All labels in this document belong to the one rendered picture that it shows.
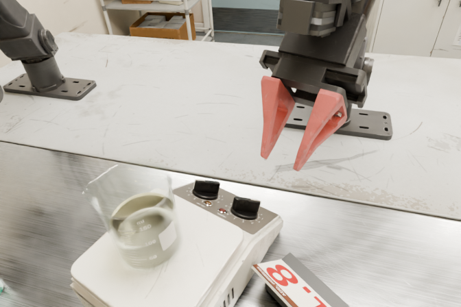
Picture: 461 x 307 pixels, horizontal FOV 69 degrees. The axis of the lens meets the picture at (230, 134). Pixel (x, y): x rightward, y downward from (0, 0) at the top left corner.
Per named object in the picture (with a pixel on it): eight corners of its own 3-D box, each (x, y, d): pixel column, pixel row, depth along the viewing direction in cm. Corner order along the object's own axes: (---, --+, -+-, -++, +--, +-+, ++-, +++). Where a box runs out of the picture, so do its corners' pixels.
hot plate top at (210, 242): (160, 190, 38) (159, 184, 37) (252, 238, 32) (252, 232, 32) (70, 275, 30) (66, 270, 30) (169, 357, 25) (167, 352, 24)
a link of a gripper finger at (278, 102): (302, 169, 28) (341, 70, 29) (232, 142, 32) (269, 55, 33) (315, 180, 35) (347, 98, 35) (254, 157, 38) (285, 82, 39)
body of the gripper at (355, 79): (359, 90, 29) (388, 14, 29) (254, 64, 33) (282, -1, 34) (361, 114, 34) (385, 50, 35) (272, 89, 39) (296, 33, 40)
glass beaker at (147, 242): (185, 214, 34) (172, 153, 29) (186, 272, 29) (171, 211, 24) (116, 223, 34) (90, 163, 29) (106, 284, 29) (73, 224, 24)
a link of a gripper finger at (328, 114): (311, 173, 28) (350, 72, 29) (239, 145, 31) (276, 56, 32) (322, 183, 34) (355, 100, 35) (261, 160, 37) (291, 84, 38)
